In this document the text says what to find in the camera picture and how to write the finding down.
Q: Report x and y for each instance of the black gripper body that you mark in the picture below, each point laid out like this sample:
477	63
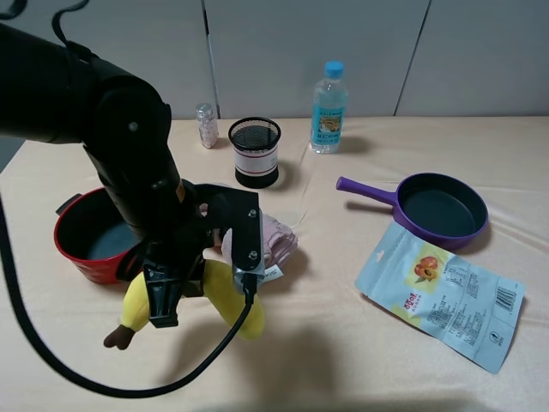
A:
182	247

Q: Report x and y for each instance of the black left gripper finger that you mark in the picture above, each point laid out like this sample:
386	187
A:
165	286

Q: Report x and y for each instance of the yellow plush banana toy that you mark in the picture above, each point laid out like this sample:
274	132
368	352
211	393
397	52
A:
216	286

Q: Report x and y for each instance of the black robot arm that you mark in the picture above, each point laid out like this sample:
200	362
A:
66	94

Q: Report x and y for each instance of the rolled pink towel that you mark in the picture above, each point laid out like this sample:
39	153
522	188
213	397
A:
279	243

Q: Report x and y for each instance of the small clear pill bottle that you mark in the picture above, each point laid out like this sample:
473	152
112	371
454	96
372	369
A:
207	125

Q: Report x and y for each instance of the black mesh pen holder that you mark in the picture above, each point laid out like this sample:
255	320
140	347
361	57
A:
255	143

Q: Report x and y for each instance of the beige tablecloth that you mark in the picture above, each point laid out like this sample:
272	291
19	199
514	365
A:
325	347

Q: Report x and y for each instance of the clear water bottle blue cap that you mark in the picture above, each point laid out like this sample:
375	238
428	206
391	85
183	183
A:
330	98

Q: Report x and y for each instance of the purple frying pan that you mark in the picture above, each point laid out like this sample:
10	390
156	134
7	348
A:
437	208

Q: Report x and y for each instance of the light blue snack pouch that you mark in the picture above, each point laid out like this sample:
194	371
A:
466	307

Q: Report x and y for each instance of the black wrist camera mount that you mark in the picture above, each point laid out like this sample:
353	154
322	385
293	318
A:
239	211

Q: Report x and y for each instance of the red pot with black handles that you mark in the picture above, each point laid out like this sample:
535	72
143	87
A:
91	233

